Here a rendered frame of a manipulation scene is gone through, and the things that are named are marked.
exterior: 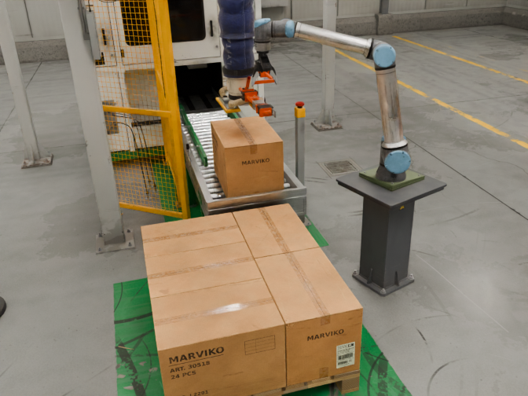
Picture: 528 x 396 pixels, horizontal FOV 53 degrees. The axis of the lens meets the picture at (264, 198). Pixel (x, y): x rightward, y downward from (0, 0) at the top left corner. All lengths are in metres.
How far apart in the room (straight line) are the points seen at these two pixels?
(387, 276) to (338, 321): 1.08
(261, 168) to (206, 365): 1.51
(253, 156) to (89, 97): 1.24
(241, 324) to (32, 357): 1.45
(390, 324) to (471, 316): 0.52
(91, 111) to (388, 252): 2.28
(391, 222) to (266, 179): 0.88
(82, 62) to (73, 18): 0.29
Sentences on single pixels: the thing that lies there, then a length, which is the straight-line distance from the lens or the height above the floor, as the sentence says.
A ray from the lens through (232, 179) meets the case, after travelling 3.61.
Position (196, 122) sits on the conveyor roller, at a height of 0.55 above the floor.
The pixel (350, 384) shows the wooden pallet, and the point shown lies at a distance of 3.01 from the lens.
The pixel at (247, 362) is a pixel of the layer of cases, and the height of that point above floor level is 0.36.
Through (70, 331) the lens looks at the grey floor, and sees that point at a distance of 3.66.
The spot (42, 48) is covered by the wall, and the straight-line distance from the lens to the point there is 12.18.
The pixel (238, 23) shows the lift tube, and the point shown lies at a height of 1.69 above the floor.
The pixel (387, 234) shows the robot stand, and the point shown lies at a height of 0.45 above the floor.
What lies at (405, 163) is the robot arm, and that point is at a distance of 3.21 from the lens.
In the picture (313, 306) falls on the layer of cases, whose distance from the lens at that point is 2.69.
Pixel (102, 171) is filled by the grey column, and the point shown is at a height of 0.64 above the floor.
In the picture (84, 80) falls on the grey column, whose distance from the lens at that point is 3.98.
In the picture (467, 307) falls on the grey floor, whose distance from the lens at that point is 3.74.
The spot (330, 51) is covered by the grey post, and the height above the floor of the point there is 0.93.
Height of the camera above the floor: 2.19
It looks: 26 degrees down
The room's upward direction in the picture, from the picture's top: 2 degrees counter-clockwise
